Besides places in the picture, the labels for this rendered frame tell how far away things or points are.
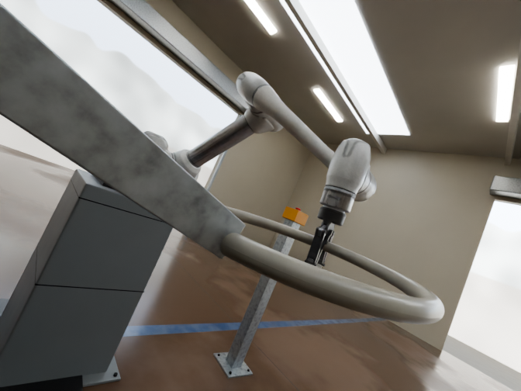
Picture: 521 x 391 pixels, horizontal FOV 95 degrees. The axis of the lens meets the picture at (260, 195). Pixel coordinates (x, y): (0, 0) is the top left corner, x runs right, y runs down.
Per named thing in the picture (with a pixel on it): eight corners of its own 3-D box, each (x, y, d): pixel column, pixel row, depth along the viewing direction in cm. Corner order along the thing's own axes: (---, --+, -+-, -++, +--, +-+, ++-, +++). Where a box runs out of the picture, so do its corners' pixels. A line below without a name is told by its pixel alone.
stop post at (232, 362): (252, 375, 152) (317, 218, 161) (228, 378, 140) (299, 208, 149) (236, 352, 168) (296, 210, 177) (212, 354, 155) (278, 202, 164)
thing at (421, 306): (375, 383, 14) (392, 334, 14) (134, 194, 49) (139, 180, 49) (457, 310, 48) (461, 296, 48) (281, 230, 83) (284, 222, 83)
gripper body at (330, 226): (324, 207, 75) (315, 236, 74) (317, 202, 67) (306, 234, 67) (349, 215, 71) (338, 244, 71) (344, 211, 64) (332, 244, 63)
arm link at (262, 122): (151, 158, 133) (181, 173, 151) (152, 183, 126) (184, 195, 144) (269, 77, 106) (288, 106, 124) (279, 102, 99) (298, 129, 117)
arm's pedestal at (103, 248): (-17, 316, 111) (63, 161, 118) (101, 316, 145) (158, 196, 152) (-47, 411, 75) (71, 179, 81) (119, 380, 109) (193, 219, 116)
